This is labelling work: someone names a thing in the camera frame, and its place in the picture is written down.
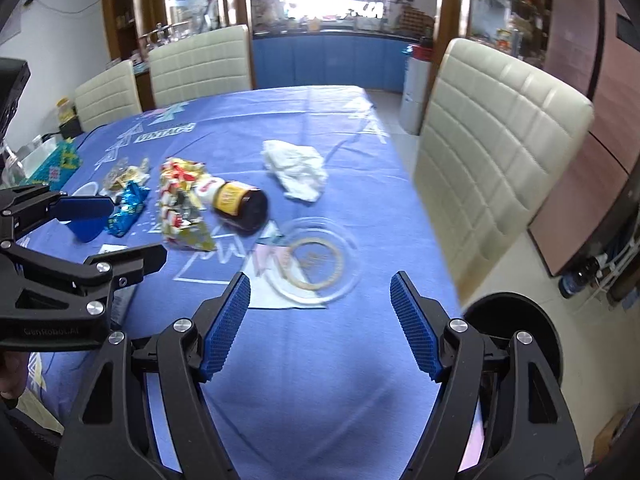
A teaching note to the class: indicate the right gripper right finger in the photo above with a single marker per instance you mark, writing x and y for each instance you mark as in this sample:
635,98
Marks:
499,412

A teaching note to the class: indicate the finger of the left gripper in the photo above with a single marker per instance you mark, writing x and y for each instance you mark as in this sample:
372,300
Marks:
123,267
74,208

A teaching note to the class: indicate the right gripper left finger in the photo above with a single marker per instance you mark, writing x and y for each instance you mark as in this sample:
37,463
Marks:
110,434

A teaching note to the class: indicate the blue foil wrapper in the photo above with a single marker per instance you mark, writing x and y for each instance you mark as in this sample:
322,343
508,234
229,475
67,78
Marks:
128,209

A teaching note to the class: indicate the yellow white snack wrapper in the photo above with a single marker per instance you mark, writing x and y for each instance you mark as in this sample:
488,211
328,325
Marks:
122,173

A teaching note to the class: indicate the red yellow checkered snack bag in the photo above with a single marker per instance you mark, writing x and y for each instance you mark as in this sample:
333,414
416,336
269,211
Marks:
180,210

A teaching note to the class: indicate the brown glass medicine bottle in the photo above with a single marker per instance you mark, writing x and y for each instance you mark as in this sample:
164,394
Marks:
239,204

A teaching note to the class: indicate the clear plastic lid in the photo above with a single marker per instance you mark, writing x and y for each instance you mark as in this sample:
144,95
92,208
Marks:
309,261

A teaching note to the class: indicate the blue plastic cup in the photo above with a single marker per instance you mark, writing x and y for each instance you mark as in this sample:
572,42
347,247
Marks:
86,230

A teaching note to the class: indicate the black trash bin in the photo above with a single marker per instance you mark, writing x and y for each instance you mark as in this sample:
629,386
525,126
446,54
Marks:
503,314

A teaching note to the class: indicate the white trash bin red lid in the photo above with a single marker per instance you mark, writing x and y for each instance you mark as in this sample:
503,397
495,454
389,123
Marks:
418,67

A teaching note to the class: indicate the teal beaded tissue box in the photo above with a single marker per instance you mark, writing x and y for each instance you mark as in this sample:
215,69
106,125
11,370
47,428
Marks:
57,168

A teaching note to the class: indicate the cream chair far left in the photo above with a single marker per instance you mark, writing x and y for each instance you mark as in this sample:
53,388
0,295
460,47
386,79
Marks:
108,97

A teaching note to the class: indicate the cream chair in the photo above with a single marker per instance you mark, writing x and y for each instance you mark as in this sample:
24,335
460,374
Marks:
108,97
207,64
496,137

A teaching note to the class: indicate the blue water jug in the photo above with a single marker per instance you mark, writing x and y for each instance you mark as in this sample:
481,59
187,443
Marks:
580,275

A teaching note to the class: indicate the cream chair far middle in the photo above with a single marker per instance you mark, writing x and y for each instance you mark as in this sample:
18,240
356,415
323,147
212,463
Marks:
207,64

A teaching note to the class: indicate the blue printed tablecloth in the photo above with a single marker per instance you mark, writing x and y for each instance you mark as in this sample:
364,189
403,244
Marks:
320,382

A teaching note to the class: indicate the crumpled white tissue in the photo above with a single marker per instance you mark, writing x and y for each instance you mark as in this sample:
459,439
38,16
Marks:
299,169

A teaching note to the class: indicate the cream chair right side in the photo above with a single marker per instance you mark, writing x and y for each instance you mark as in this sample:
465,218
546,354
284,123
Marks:
496,137

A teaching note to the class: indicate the blue kitchen cabinet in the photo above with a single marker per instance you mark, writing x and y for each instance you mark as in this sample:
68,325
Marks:
369,61

